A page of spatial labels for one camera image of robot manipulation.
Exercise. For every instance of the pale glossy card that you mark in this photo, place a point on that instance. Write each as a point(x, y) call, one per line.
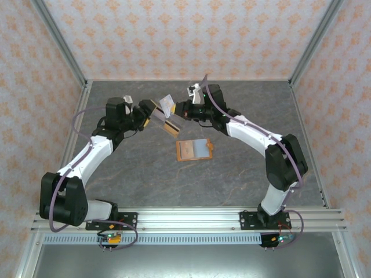
point(187, 150)

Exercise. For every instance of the orange card wallet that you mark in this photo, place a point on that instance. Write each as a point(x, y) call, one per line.
point(211, 146)

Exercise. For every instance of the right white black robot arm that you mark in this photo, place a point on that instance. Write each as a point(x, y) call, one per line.
point(252, 133)

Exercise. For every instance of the white frosted card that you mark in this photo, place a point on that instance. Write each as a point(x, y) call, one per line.
point(201, 149)

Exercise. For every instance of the aluminium back edge strip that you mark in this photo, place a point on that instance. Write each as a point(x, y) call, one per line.
point(188, 79)

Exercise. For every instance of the left control board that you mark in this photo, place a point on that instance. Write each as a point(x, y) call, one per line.
point(111, 239)

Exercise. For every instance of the control board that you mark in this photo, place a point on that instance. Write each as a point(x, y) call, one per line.
point(278, 239)
point(111, 239)

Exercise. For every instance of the grey metal front panel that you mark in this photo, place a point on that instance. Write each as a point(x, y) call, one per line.
point(188, 260)

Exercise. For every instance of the right control board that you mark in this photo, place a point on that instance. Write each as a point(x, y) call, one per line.
point(278, 239)

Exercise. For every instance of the aluminium floor rail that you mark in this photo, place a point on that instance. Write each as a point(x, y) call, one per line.
point(84, 98)
point(301, 116)

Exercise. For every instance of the aluminium frame post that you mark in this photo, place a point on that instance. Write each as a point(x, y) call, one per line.
point(314, 43)
point(61, 43)

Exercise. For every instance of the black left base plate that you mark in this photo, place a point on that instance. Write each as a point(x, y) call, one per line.
point(130, 220)

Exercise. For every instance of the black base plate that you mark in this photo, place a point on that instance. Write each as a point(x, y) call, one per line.
point(130, 220)
point(246, 221)

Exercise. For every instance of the aluminium mounting rail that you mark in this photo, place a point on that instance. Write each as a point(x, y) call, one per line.
point(188, 220)

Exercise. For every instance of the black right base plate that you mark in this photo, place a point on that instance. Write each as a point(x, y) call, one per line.
point(246, 221)

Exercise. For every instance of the aluminium front frame leg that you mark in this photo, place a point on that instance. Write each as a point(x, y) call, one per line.
point(28, 260)
point(349, 260)

